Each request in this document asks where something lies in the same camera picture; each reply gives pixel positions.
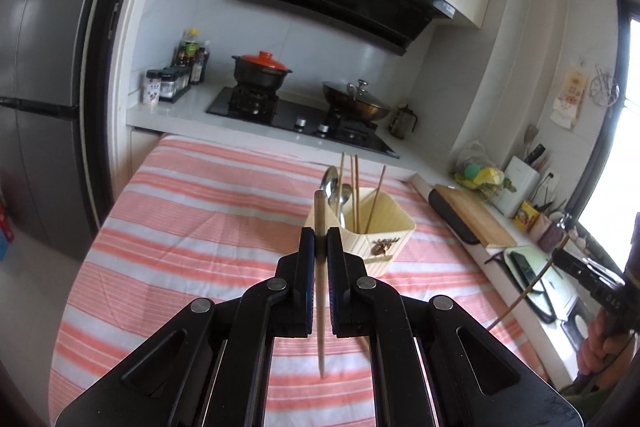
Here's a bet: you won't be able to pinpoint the round steel spoon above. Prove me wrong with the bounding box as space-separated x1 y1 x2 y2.
336 183 352 228

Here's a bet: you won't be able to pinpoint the oval steel spoon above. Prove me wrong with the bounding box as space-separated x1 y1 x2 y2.
320 166 341 221

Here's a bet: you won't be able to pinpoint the person's right hand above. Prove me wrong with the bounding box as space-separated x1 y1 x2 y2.
577 310 636 389

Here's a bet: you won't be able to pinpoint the cream ribbed utensil holder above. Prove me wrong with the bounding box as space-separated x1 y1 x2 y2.
326 187 416 277

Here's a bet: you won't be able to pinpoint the black smartphone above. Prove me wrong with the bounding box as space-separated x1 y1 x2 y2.
509 251 537 285

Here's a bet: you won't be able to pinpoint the yellow snack packet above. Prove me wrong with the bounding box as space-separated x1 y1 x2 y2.
512 200 540 233

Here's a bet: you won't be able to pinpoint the pink white striped tablecloth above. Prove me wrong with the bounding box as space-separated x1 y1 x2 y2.
49 135 542 419

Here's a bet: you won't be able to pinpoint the wooden cutting board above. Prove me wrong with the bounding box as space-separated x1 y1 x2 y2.
427 184 516 248

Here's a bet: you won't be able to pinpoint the white knife block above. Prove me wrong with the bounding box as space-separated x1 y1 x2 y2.
491 156 540 219

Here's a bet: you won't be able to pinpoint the black gas stove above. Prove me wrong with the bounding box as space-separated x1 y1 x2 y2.
206 86 399 158

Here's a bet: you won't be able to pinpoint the dark glass french press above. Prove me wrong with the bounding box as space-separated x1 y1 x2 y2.
388 104 419 140

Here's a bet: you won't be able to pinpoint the bag of green yellow produce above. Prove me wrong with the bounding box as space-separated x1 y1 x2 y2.
452 141 516 200

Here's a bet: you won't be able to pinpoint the black wok glass lid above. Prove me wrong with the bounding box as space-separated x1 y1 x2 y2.
322 79 390 122

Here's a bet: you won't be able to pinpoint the black pot red lid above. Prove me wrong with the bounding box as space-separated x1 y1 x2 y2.
232 51 292 92

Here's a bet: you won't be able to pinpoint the spice jar rack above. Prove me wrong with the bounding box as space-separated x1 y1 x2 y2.
160 66 191 103

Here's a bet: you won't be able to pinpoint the white labelled spice jar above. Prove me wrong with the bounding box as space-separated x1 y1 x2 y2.
141 69 162 106

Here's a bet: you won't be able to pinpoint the sauce bottles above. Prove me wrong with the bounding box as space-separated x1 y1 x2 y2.
174 28 210 84

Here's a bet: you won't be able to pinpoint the grey refrigerator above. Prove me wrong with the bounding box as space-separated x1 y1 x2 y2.
1 0 96 259

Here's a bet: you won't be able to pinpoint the wall calendar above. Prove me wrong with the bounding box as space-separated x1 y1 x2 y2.
550 67 588 130

